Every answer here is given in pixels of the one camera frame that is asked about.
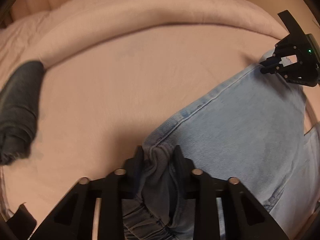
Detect light blue denim jeans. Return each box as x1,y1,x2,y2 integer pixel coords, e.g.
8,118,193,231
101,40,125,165
123,64,319,239

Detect pink bed sheet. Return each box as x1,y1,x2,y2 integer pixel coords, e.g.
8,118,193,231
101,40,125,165
3,25,276,222

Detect rolled dark grey pants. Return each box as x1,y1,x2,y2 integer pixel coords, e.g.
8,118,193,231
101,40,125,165
1,61,45,166

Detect pink folded duvet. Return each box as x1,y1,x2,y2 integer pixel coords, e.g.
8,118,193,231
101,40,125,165
1,0,286,83

